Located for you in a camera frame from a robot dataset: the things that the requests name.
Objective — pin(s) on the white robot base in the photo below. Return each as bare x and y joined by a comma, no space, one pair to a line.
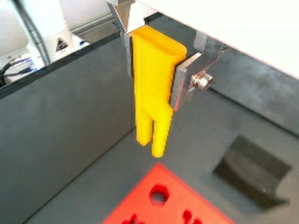
51,41

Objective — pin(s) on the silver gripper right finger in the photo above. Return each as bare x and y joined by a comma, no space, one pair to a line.
191,74

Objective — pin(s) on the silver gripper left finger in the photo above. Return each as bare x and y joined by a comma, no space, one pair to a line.
130,16

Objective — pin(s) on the black curved holder block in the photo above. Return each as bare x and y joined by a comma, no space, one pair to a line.
254,171

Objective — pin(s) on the red shape-sorting board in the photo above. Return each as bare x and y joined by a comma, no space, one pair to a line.
163,200

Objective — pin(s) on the yellow two-pronged peg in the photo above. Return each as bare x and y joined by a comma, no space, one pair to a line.
156,54

